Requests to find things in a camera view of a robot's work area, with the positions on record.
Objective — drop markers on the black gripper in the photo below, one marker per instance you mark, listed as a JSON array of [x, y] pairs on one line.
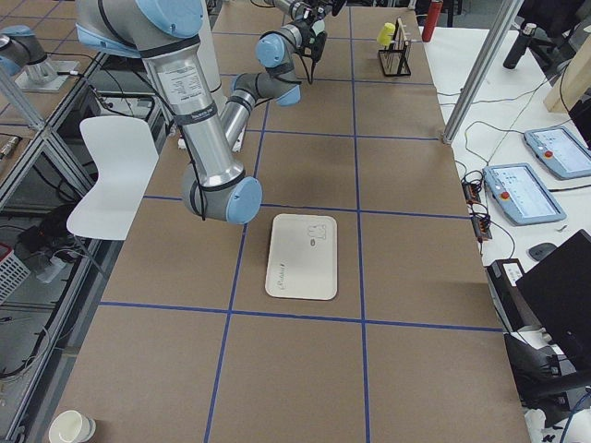
[[319, 5], [338, 6]]

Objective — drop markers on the pale green cup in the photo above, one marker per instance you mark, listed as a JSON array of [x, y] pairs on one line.
[[318, 27]]

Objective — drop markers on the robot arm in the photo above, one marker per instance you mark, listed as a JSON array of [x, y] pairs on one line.
[[165, 35], [304, 9]]

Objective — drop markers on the yellow cup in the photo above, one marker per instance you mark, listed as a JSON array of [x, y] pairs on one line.
[[386, 33]]

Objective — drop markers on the cream rabbit tray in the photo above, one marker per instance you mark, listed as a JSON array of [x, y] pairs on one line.
[[303, 257]]

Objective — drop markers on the paper cup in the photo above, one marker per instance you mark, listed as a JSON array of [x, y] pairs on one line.
[[71, 427]]

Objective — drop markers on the red cylinder bottle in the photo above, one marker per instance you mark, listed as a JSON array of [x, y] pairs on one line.
[[431, 20]]

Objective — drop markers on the black thermos bottle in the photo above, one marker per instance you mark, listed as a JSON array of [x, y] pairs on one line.
[[524, 37]]

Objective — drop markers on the white chair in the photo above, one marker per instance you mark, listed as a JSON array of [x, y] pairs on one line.
[[125, 156]]

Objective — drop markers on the near blue teach pendant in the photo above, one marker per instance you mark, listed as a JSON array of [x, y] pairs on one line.
[[521, 195]]

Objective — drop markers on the blue teach pendant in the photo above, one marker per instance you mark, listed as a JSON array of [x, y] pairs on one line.
[[560, 151], [521, 195]]

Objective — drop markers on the far blue teach pendant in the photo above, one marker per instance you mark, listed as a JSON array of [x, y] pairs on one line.
[[560, 151]]

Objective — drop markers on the black computer mouse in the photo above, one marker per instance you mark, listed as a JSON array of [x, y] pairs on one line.
[[540, 251]]

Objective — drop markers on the black box on desk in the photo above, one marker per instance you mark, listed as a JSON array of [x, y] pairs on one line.
[[514, 312]]

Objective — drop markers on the black laptop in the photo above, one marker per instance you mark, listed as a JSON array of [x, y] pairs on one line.
[[557, 289]]

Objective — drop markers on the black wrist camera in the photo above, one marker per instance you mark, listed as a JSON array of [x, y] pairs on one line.
[[310, 54]]

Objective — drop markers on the black wire cup rack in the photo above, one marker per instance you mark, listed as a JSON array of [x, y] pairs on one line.
[[394, 59]]

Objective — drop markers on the aluminium frame post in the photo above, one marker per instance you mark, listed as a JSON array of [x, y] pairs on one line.
[[492, 43]]

